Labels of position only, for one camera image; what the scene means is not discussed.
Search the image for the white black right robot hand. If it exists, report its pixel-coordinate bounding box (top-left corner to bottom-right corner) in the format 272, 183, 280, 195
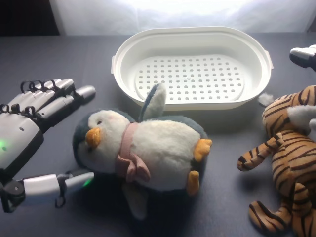
289, 44, 316, 69

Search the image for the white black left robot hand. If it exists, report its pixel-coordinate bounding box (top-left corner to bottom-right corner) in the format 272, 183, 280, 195
0, 78, 97, 213

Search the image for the orange striped tiger plush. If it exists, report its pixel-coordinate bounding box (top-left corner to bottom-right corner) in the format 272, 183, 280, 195
237, 85, 316, 237

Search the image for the grey white penguin plush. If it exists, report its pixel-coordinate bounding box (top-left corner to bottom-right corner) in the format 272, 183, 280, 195
72, 82, 213, 220

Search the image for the white perforated plastic tray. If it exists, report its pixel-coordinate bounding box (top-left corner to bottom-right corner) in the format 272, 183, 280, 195
111, 24, 274, 112

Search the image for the grey table cloth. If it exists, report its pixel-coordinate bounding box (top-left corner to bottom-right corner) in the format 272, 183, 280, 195
0, 24, 316, 237

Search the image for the white backdrop sheet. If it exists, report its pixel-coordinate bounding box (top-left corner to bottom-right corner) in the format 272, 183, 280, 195
53, 0, 316, 35

